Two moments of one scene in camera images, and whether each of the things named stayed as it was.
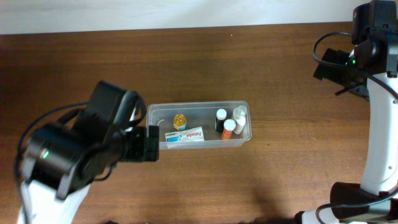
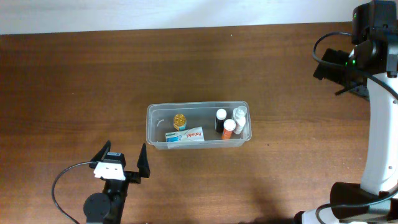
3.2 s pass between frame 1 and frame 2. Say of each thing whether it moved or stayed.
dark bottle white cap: stayed
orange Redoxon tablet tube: stayed
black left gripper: moved
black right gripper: stayed
